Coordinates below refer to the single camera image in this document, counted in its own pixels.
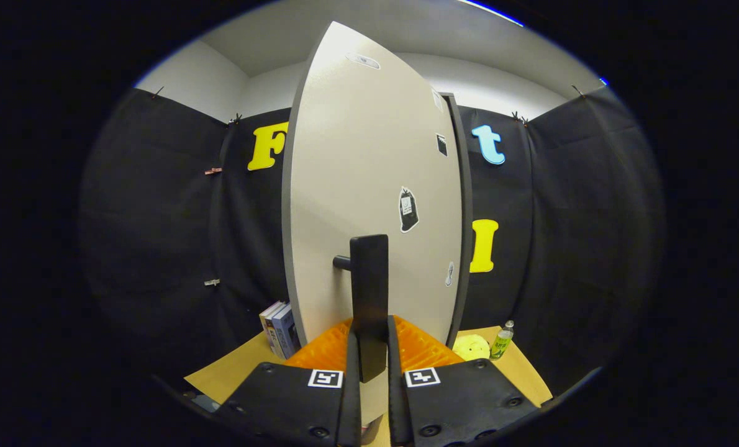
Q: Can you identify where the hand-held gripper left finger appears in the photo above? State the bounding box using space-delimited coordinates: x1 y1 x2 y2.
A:
211 318 363 447

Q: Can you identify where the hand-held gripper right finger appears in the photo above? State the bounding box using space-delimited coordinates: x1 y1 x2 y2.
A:
387 315 541 447

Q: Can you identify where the grey shoe cabinet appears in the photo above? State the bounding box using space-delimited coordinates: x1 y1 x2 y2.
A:
441 92 474 348

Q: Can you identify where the yellow plush toy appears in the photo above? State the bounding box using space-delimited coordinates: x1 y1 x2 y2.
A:
452 334 491 363

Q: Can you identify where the green plastic bottle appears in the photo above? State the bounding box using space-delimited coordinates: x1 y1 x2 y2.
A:
491 320 515 361

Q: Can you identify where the blue paperback book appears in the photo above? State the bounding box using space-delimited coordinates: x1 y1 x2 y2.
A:
270 304 302 360

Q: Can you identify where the white paperback book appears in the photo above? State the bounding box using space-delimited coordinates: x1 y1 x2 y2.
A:
259 301 287 358

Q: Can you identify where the black backdrop cloth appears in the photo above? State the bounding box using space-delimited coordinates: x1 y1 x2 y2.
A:
78 86 667 398

